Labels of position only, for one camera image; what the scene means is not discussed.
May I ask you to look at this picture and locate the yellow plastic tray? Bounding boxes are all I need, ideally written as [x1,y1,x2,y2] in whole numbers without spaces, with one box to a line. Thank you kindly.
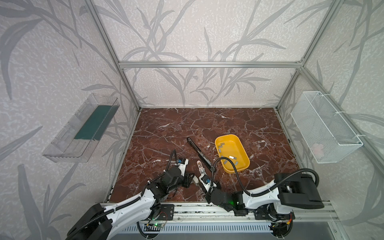
[215,134,250,172]

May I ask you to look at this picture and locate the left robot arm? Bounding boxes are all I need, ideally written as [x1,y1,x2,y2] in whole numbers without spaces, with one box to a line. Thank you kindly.
[67,164,195,240]

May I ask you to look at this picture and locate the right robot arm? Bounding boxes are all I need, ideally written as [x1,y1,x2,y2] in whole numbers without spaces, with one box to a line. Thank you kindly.
[199,169,324,222]

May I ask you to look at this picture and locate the staple strips in tray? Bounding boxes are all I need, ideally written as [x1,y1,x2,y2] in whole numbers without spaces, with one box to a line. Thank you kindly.
[219,143,240,166]

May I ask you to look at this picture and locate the green circuit board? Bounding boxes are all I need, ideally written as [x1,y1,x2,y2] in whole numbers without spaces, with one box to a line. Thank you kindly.
[145,222,166,232]

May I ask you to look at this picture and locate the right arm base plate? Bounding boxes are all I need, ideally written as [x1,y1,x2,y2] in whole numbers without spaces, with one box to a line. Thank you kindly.
[254,206,277,222]

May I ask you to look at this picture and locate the aluminium front rail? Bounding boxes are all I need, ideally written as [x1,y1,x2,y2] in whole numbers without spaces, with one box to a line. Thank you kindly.
[167,202,340,223]

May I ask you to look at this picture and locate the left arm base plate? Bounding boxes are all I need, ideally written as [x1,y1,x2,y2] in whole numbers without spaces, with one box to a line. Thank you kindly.
[152,204,175,221]

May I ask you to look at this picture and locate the clear plastic wall shelf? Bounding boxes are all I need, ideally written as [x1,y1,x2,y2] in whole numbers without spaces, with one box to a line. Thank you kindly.
[42,94,120,163]

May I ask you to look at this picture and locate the white wire basket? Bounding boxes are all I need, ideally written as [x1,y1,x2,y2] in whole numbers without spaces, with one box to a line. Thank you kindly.
[291,91,364,164]

